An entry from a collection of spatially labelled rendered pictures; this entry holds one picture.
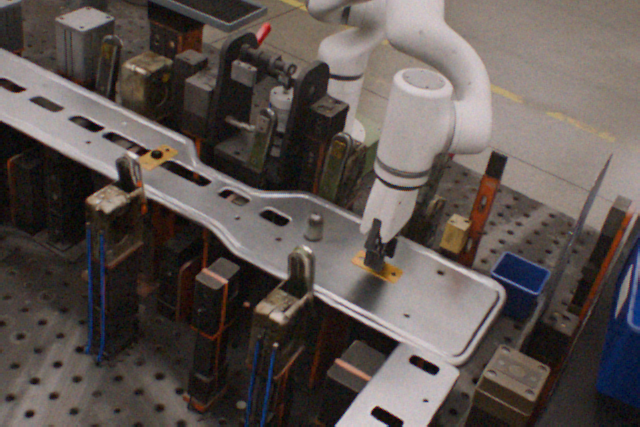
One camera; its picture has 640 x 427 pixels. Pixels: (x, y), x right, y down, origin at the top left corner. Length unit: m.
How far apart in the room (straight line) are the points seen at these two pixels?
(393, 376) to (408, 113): 0.37
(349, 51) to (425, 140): 0.77
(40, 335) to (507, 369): 0.87
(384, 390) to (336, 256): 0.28
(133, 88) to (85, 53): 0.14
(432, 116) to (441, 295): 0.33
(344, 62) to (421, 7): 0.69
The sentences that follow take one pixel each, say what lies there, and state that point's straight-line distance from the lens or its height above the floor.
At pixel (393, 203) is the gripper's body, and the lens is 1.20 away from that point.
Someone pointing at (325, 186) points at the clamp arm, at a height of 1.01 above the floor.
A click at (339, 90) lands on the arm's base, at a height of 0.95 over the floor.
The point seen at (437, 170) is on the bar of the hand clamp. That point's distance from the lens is 1.37.
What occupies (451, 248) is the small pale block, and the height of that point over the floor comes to 1.02.
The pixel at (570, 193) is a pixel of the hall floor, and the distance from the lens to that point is 3.66.
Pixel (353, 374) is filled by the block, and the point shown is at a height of 0.98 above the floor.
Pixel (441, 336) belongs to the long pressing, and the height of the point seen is 1.00.
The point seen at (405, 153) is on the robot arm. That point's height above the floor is 1.25.
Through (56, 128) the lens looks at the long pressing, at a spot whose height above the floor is 1.00.
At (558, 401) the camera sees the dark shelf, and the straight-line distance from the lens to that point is 1.19.
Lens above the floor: 1.85
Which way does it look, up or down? 35 degrees down
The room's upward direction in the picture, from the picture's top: 11 degrees clockwise
